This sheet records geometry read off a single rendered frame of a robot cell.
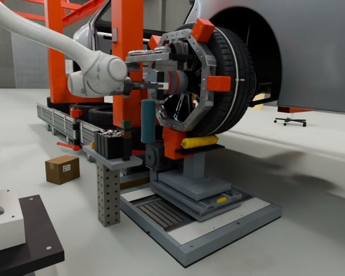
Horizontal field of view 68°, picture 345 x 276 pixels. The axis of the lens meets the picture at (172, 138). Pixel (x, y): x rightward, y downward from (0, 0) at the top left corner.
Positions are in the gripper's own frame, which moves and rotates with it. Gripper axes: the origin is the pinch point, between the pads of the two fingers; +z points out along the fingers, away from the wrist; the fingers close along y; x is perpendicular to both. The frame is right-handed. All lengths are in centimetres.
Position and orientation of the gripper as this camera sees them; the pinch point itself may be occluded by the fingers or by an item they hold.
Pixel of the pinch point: (159, 85)
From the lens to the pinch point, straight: 123.7
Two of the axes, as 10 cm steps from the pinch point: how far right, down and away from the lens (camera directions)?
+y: 6.1, 1.9, -7.7
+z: 7.9, -1.1, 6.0
